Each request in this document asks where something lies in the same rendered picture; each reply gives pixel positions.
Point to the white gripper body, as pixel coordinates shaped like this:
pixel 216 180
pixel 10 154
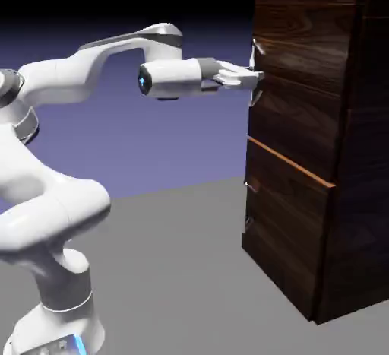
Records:
pixel 243 77

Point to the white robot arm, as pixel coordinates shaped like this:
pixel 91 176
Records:
pixel 57 78

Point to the dark wood cabinet door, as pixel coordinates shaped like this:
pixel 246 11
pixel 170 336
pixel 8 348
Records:
pixel 301 93
pixel 285 227

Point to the dark wood cabinet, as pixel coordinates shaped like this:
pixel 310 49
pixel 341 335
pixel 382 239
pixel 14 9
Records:
pixel 349 160

